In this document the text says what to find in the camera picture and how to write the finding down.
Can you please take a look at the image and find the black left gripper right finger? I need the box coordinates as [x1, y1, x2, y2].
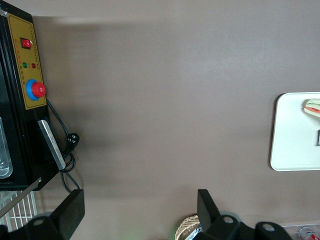
[197, 189, 221, 233]

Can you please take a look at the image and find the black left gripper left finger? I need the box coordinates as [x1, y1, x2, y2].
[49, 189, 86, 240]

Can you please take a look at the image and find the aluminium foil tray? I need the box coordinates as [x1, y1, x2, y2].
[190, 223, 209, 240]

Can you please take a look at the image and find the beige plastic tray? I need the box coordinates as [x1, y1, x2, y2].
[269, 91, 320, 172]

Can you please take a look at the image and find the light wicker basket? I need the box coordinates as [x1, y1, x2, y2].
[174, 213, 201, 240]

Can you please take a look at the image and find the black power plug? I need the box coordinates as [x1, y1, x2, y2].
[66, 132, 81, 151]

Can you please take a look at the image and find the clear acrylic bottle rack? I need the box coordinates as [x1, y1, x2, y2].
[281, 221, 320, 240]

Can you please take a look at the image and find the steel container in machine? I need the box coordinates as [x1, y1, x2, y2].
[0, 115, 14, 180]

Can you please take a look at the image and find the black sealing machine yellow panel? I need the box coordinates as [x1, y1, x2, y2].
[0, 4, 59, 192]

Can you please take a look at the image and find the red cola bottle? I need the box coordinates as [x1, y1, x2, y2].
[298, 226, 319, 240]

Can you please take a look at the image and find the red emergency stop button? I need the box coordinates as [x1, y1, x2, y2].
[25, 78, 47, 101]

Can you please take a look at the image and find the wrapped triangle sandwich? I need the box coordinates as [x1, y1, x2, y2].
[302, 98, 320, 117]

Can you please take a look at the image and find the white wire rack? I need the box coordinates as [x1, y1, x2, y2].
[0, 189, 39, 234]

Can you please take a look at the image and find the silver metal bar handle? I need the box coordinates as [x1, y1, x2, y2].
[36, 119, 67, 171]

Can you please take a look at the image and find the black power cable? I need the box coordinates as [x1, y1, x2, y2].
[45, 99, 82, 195]

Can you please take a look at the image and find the red rocker switch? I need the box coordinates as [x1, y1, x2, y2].
[20, 37, 33, 50]

